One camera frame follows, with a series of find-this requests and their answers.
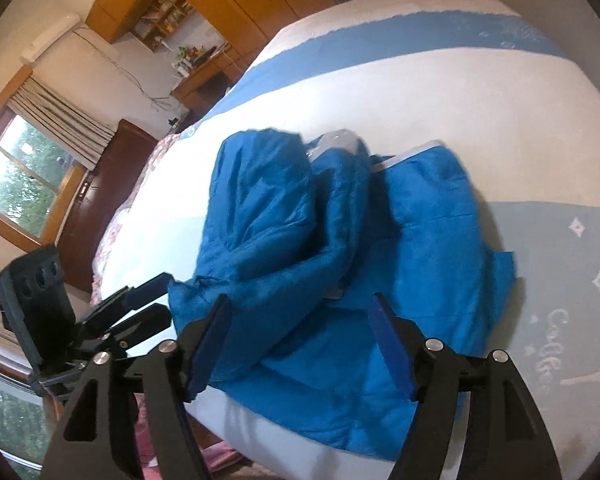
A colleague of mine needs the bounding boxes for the blue padded jacket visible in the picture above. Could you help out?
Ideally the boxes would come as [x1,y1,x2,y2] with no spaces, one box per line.
[167,127,518,463]

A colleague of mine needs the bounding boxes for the wooden desk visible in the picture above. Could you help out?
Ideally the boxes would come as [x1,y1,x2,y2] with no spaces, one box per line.
[170,45,261,111]

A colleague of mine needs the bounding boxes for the pink bed sheet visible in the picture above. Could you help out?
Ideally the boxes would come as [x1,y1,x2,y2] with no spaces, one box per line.
[135,395,241,480]

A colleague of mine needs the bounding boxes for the striped curtain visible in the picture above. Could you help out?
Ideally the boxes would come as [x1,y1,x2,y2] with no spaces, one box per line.
[7,77,117,171]

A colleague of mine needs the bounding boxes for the light blue and white blanket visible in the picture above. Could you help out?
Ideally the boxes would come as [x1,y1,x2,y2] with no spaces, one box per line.
[100,0,600,480]

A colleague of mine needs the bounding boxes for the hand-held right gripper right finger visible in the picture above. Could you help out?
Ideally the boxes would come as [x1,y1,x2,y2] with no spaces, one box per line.
[369,292,563,480]

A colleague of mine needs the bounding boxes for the dark wooden headboard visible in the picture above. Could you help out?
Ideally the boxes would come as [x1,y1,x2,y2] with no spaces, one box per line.
[60,119,160,293]

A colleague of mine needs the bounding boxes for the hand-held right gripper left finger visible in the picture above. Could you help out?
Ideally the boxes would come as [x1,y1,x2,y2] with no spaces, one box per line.
[42,294,232,480]

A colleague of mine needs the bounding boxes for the pink floral quilt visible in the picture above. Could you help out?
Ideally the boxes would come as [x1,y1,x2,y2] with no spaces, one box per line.
[91,131,181,306]

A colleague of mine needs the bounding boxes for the wall cable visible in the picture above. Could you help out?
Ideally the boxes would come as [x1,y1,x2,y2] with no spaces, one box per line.
[72,27,173,111]

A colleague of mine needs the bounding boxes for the white air conditioner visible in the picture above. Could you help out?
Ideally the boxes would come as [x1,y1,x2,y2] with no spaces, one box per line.
[22,12,81,61]

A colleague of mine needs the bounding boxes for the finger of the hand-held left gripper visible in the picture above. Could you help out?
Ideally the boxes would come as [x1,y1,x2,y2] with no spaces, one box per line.
[80,304,173,351]
[90,272,177,321]

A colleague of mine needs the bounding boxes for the wooden framed window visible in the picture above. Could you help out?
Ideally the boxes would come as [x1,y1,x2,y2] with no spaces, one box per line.
[0,105,88,251]

